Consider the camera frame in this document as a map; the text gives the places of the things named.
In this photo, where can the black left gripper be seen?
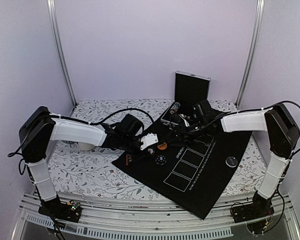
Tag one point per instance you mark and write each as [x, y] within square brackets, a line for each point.
[142, 158]

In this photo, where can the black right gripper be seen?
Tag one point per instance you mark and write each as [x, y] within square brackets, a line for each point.
[184, 134]

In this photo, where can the orange big blind button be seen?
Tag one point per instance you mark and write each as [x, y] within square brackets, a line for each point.
[163, 146]

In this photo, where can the black and green chip stack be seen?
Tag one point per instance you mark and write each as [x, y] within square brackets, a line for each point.
[160, 160]

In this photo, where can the black white dealer button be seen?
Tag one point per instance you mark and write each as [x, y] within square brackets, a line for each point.
[231, 162]

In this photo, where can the orange black chip stack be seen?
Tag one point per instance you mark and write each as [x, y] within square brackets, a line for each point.
[151, 151]

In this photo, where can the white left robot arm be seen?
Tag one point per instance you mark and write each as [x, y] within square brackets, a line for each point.
[44, 127]

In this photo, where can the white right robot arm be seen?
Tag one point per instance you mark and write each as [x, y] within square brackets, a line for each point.
[275, 120]

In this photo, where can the triangular all in button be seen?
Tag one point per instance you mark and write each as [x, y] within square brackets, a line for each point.
[130, 159]

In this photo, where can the black poker table mat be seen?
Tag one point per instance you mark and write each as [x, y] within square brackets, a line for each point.
[193, 177]

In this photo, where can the aluminium poker chip case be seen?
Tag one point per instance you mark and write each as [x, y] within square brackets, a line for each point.
[189, 90]

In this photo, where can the cream cylindrical cup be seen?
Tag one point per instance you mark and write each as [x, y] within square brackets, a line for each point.
[85, 146]

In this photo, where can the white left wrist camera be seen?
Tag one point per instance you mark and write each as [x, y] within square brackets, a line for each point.
[148, 140]

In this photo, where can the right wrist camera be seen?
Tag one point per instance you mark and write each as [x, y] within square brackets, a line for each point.
[182, 120]

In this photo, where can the front aluminium rail base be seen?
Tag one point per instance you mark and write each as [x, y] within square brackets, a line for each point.
[126, 219]

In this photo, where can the right aluminium frame post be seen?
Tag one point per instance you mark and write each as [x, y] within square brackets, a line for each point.
[260, 4]

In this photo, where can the aluminium frame post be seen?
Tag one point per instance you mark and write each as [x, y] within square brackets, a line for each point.
[51, 7]
[260, 4]

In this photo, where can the left aluminium frame post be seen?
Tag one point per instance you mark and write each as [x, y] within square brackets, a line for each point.
[51, 7]

